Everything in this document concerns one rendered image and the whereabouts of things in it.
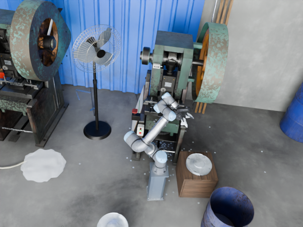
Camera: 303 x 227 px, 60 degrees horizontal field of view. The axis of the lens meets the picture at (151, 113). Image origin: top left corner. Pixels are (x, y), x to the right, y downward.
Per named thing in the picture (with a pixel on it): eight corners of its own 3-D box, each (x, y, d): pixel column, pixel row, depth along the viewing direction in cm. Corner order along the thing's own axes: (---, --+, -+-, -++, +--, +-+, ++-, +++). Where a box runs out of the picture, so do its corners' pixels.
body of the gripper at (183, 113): (181, 117, 242) (173, 107, 242) (188, 113, 236) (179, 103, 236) (178, 121, 237) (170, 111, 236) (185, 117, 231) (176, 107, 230)
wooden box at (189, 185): (210, 197, 305) (218, 180, 283) (178, 197, 302) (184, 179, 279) (204, 170, 336) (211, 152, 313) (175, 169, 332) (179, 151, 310)
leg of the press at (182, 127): (181, 166, 337) (195, 113, 279) (172, 165, 337) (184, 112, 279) (181, 119, 407) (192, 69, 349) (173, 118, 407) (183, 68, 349)
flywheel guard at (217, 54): (210, 119, 271) (235, 46, 218) (183, 115, 271) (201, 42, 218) (204, 68, 349) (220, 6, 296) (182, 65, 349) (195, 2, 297)
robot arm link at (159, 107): (159, 112, 225) (168, 104, 227) (151, 105, 231) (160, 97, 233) (161, 117, 231) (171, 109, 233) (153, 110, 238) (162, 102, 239)
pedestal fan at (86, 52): (114, 147, 351) (115, 34, 248) (66, 141, 351) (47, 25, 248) (128, 93, 445) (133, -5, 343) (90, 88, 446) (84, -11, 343)
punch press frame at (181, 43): (174, 153, 332) (196, 58, 245) (140, 148, 332) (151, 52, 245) (175, 113, 392) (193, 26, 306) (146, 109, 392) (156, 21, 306)
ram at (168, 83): (172, 100, 294) (176, 78, 275) (159, 98, 294) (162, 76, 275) (172, 91, 307) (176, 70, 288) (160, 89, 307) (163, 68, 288)
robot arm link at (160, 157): (159, 170, 261) (161, 161, 253) (151, 161, 269) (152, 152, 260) (168, 164, 267) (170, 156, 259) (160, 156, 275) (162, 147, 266)
